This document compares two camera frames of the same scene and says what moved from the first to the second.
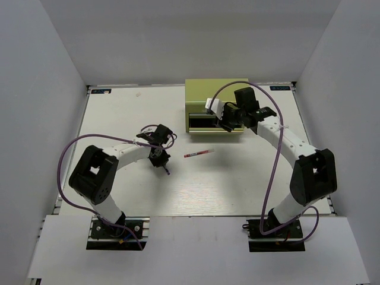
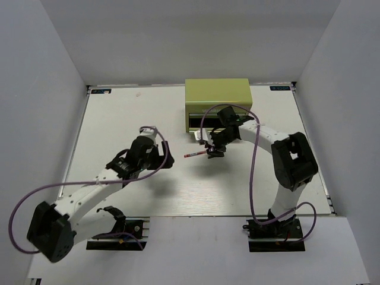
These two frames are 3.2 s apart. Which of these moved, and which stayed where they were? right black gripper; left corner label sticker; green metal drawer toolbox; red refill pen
Moved: right black gripper
Stayed: red refill pen; green metal drawer toolbox; left corner label sticker
